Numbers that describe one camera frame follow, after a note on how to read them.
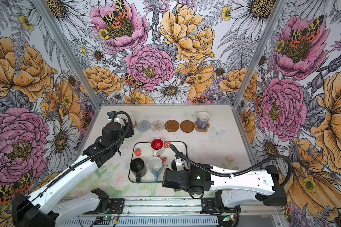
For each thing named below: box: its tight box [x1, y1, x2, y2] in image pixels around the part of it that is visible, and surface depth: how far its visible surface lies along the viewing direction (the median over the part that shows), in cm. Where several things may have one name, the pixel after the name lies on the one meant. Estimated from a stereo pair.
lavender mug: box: [197, 111, 211, 129], surface depth 105 cm
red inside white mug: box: [150, 137, 165, 157], surface depth 93 cm
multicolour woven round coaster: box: [150, 120, 165, 133], surface depth 110 cm
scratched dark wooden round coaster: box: [164, 119, 180, 133], surface depth 111 cm
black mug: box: [129, 157, 145, 184], surface depth 82 cm
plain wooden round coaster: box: [179, 120, 195, 133], surface depth 110 cm
